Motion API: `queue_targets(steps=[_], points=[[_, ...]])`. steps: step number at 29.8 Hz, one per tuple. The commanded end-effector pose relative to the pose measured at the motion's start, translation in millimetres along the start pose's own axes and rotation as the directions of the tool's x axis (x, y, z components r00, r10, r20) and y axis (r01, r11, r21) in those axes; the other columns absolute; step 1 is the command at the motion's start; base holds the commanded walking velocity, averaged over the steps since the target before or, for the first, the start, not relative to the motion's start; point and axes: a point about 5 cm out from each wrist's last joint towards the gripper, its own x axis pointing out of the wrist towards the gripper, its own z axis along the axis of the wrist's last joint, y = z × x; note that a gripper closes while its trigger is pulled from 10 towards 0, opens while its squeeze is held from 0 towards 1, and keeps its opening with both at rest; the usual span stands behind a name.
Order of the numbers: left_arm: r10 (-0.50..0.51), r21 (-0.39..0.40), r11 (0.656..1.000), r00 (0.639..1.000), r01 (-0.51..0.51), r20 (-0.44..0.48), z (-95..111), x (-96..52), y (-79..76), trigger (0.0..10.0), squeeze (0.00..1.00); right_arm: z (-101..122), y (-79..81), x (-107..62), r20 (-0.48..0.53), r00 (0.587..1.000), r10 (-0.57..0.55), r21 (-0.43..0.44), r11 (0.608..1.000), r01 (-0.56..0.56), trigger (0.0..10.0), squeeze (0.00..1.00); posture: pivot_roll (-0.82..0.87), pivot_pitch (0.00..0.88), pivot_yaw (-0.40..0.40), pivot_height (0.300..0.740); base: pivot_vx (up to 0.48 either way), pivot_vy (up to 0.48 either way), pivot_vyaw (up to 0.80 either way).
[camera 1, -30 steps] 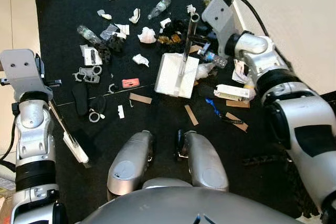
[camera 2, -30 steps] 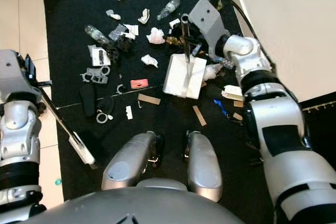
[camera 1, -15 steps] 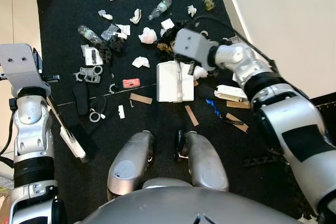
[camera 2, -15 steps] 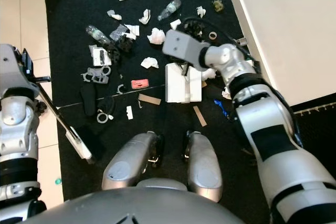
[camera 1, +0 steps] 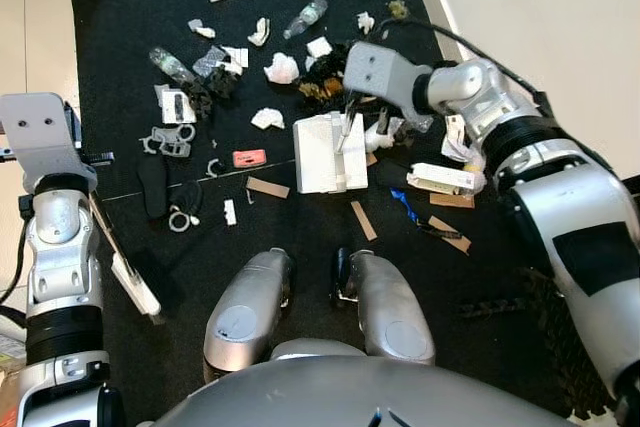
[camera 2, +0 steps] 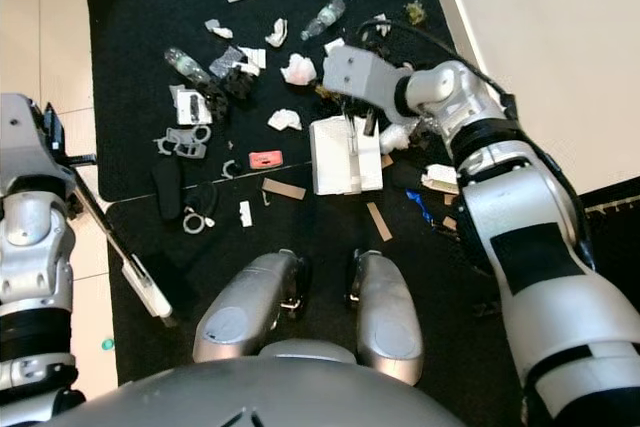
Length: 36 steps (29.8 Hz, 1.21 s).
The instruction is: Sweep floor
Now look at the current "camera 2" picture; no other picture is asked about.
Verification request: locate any white dustpan with metal handle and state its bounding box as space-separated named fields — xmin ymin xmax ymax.
xmin=310 ymin=112 xmax=386 ymax=198

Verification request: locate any silver left robot leg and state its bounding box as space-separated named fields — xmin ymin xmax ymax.
xmin=192 ymin=249 xmax=311 ymax=365

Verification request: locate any pink red card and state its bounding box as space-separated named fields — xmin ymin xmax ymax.
xmin=248 ymin=150 xmax=284 ymax=170

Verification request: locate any silver foil wrapper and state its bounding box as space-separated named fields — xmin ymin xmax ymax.
xmin=210 ymin=47 xmax=241 ymax=76

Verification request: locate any blue plastic scrap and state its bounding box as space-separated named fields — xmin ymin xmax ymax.
xmin=406 ymin=189 xmax=433 ymax=216

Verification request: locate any yellow dried plant scrap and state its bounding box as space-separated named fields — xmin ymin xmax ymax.
xmin=403 ymin=2 xmax=426 ymax=26

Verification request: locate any silver robot leg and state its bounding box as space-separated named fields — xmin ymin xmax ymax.
xmin=350 ymin=247 xmax=424 ymax=386
xmin=192 ymin=249 xmax=311 ymax=365

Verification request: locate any white broom with metal handle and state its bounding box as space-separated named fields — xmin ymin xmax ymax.
xmin=75 ymin=187 xmax=176 ymax=328

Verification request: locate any black shoe insole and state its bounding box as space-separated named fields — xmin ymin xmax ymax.
xmin=152 ymin=157 xmax=186 ymax=220

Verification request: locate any grey plastic bracket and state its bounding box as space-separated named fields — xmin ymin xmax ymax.
xmin=157 ymin=124 xmax=213 ymax=158

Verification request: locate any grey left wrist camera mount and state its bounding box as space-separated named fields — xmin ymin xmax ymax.
xmin=0 ymin=94 xmax=61 ymax=198

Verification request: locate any white printed carton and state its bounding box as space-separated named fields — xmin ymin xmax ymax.
xmin=422 ymin=164 xmax=461 ymax=195

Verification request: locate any crushed clear plastic bottle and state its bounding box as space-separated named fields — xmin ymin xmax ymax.
xmin=163 ymin=45 xmax=216 ymax=88

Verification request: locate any black tangled bundle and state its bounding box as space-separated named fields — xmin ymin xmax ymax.
xmin=205 ymin=67 xmax=256 ymax=113

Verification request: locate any brown crumpled wrapper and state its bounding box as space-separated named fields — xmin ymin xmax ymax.
xmin=315 ymin=82 xmax=346 ymax=103

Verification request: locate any large crumpled white tissue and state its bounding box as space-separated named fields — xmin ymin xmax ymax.
xmin=280 ymin=53 xmax=318 ymax=86

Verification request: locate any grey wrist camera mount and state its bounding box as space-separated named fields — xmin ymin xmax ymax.
xmin=322 ymin=45 xmax=411 ymax=123
xmin=0 ymin=94 xmax=61 ymax=198

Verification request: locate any silver right robot leg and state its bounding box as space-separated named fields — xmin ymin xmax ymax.
xmin=350 ymin=247 xmax=424 ymax=386

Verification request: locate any white packet with black print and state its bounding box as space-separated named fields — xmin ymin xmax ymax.
xmin=172 ymin=85 xmax=213 ymax=125

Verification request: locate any grey robot torso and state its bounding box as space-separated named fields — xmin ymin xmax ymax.
xmin=45 ymin=352 xmax=491 ymax=427

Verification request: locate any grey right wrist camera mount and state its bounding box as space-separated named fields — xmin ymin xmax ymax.
xmin=322 ymin=45 xmax=411 ymax=123

